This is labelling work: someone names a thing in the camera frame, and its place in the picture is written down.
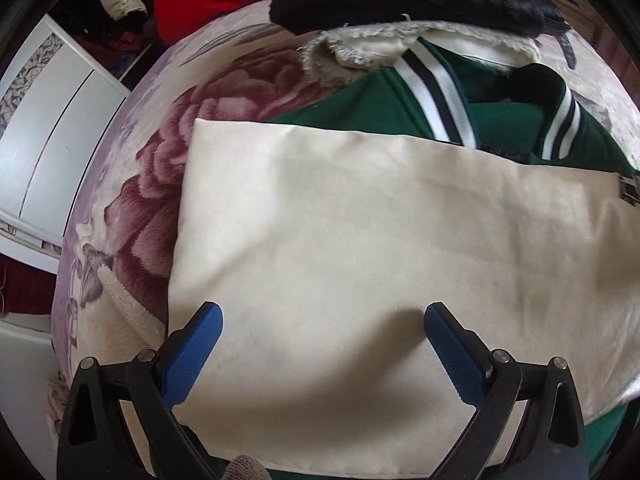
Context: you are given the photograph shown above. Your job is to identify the red garment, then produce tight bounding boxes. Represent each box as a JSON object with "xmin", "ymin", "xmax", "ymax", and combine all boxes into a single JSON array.
[{"xmin": 153, "ymin": 0, "xmax": 278, "ymax": 46}]

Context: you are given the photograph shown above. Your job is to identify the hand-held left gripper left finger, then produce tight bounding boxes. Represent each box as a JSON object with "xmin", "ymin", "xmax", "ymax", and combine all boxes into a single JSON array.
[{"xmin": 56, "ymin": 301, "xmax": 224, "ymax": 480}]

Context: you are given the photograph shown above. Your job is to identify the floral plush blanket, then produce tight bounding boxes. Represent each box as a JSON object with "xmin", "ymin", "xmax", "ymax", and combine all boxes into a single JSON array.
[{"xmin": 50, "ymin": 0, "xmax": 640, "ymax": 431}]

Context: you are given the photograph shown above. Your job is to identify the green varsity jacket cream sleeves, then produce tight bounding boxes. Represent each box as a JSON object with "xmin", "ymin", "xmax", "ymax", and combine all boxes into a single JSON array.
[{"xmin": 150, "ymin": 36, "xmax": 640, "ymax": 480}]

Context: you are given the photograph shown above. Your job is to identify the dark red hanging clothes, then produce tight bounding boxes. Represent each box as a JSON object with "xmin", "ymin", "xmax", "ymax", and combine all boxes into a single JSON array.
[{"xmin": 87, "ymin": 10, "xmax": 161, "ymax": 61}]

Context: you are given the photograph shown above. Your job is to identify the white wardrobe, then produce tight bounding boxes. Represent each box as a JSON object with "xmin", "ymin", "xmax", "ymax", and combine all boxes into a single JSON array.
[{"xmin": 0, "ymin": 14, "xmax": 132, "ymax": 276}]

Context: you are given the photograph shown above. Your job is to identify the cream fleece-lined coat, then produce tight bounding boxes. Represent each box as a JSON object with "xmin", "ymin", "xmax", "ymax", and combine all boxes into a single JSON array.
[{"xmin": 297, "ymin": 19, "xmax": 543, "ymax": 72}]

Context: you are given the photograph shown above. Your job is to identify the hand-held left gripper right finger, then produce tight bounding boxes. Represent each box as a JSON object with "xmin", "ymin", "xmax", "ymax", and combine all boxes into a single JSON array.
[{"xmin": 423, "ymin": 302, "xmax": 589, "ymax": 480}]

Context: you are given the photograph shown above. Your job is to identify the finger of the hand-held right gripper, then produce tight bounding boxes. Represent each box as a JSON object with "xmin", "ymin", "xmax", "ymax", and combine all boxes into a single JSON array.
[{"xmin": 616, "ymin": 171, "xmax": 640, "ymax": 207}]

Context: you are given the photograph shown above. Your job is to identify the person's left hand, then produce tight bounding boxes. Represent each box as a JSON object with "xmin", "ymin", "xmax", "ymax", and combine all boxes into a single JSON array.
[{"xmin": 222, "ymin": 455, "xmax": 268, "ymax": 480}]

